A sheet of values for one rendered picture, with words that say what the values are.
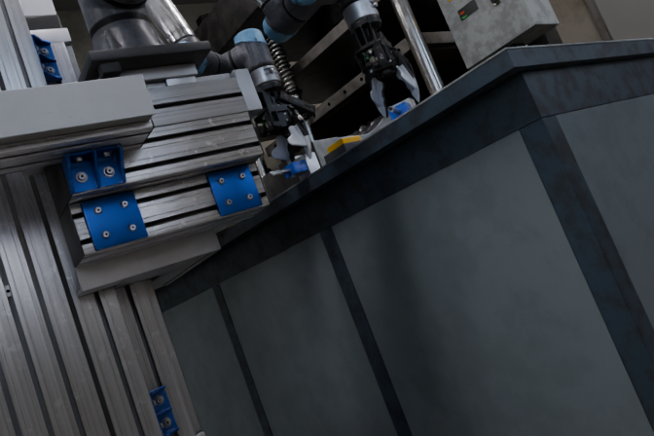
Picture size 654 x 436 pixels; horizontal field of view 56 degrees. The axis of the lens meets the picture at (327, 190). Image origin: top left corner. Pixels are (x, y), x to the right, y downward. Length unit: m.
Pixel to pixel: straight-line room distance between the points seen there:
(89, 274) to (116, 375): 0.19
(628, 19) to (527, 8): 2.68
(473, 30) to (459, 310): 1.21
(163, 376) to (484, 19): 1.57
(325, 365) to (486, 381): 0.53
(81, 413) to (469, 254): 0.77
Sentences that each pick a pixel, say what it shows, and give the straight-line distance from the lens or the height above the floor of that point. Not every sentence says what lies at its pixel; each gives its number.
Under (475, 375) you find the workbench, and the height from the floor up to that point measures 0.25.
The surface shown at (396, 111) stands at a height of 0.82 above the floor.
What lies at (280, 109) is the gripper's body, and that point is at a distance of 1.51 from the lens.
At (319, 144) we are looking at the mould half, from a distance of 1.57.
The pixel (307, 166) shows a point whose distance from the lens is 1.49.
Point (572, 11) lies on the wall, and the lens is 5.08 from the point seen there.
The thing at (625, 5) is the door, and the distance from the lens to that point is 4.82.
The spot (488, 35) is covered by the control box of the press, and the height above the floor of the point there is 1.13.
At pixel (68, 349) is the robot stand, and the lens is 1.19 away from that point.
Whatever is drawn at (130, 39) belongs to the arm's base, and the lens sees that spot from 1.20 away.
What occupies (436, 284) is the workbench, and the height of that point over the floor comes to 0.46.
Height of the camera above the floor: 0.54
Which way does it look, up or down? 8 degrees up
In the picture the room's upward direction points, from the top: 21 degrees counter-clockwise
